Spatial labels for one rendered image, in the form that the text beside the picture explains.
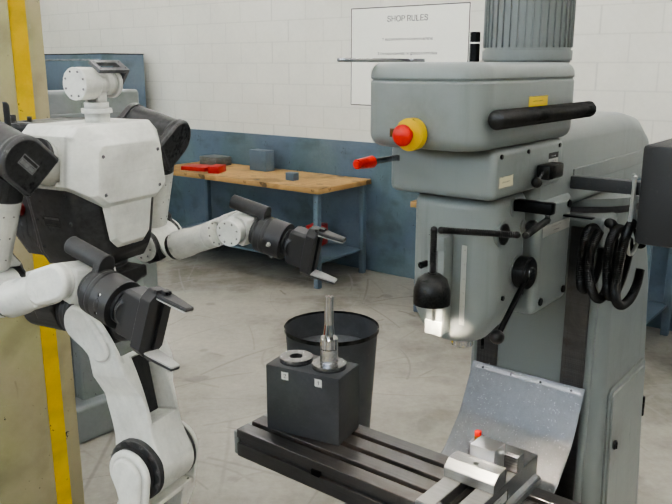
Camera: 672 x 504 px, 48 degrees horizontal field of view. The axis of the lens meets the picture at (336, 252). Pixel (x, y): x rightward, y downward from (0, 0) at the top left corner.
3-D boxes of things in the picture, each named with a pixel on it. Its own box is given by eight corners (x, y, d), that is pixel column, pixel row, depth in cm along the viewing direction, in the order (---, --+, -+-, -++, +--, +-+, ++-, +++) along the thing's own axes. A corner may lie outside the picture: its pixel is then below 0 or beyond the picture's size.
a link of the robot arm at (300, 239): (302, 284, 173) (256, 267, 176) (319, 269, 181) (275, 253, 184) (311, 235, 167) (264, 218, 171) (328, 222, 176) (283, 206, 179)
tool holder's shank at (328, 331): (322, 339, 195) (321, 298, 193) (323, 335, 198) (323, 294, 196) (334, 339, 195) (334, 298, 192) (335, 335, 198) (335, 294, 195)
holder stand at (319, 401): (338, 446, 195) (338, 374, 190) (266, 428, 205) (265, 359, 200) (359, 427, 206) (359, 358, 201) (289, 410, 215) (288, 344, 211)
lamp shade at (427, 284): (409, 307, 145) (410, 275, 143) (416, 296, 152) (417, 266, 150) (447, 310, 143) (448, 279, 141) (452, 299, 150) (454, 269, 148)
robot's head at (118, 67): (71, 87, 158) (84, 56, 154) (101, 86, 165) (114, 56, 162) (91, 105, 156) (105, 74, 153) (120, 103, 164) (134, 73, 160)
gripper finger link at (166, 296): (182, 314, 121) (155, 299, 124) (195, 311, 124) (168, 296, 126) (184, 305, 120) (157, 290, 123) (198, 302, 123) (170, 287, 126)
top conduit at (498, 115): (504, 130, 132) (505, 110, 131) (482, 129, 134) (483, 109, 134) (596, 117, 166) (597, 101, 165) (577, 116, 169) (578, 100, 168)
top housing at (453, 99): (476, 155, 133) (480, 61, 129) (357, 145, 149) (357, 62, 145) (576, 136, 169) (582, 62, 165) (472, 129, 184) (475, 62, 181)
